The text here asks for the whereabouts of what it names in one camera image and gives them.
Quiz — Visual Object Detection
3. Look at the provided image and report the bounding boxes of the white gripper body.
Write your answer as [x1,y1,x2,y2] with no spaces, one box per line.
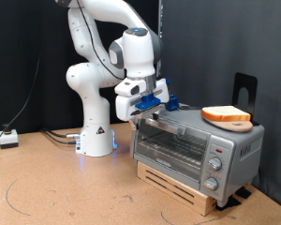
[114,77,171,123]

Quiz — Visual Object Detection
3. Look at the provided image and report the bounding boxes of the small blue object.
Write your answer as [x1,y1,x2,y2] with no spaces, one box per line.
[161,94,204,113]

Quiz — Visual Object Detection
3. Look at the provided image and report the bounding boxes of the glass oven door with handle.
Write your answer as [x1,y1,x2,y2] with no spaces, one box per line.
[132,114,212,183]

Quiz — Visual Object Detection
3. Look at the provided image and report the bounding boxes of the white bread slice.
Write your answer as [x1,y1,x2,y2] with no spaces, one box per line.
[200,105,252,123]

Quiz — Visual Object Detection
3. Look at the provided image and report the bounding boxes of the silver oven knob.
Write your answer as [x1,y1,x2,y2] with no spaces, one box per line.
[203,176,220,192]
[208,156,224,172]

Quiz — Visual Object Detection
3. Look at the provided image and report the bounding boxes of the silver toaster oven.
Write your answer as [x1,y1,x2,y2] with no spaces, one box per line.
[129,102,266,208]

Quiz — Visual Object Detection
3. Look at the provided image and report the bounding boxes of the wooden slatted crate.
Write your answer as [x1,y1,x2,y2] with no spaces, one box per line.
[136,160,218,218]

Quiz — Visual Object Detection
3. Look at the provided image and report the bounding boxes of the round wooden cutting board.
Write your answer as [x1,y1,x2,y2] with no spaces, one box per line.
[202,115,255,133]

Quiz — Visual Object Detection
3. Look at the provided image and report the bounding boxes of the vertical metal pole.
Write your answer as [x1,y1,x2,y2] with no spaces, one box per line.
[155,0,164,79]

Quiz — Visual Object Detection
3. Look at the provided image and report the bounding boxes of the black metal bookend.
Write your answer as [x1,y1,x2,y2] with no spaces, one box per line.
[231,72,261,127]

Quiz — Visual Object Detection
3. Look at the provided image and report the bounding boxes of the black foam pad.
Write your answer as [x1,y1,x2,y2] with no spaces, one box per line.
[235,185,253,200]
[214,195,242,212]

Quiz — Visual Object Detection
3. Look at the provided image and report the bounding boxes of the emergency stop button box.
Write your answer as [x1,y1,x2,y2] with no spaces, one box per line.
[0,123,20,150]

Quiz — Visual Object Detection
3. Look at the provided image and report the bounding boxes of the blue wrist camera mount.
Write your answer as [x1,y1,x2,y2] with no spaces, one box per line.
[134,77,171,112]

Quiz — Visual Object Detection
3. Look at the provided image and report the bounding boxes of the wire oven rack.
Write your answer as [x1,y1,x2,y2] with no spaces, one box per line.
[138,129,208,167]

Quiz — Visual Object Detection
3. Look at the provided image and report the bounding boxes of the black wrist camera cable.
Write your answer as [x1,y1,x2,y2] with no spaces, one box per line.
[75,0,126,82]

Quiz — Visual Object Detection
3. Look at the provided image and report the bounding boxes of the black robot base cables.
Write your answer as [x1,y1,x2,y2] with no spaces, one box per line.
[40,127,82,146]

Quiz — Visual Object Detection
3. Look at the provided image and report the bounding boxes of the long black hanging cable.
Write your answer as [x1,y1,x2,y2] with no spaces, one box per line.
[0,50,45,158]

